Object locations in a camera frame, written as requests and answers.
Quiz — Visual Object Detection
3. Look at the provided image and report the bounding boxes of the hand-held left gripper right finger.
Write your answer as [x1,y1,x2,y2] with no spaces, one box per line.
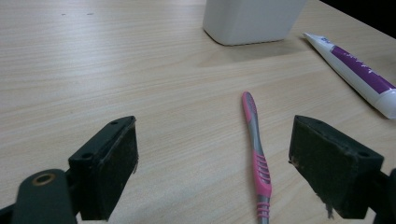
[288,114,385,219]

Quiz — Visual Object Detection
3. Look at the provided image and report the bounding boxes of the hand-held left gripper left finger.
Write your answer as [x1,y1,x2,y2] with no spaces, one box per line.
[67,115,140,221]

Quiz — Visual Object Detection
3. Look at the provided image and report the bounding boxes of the pink and grey toothbrush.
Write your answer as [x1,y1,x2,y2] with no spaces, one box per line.
[241,91,274,224]

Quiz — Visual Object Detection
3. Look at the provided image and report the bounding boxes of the white and purple toothpaste tube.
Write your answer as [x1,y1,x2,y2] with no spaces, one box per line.
[302,32,396,120]

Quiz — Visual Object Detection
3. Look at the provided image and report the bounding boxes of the white plastic holder box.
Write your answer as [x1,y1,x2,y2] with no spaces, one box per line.
[203,0,308,47]

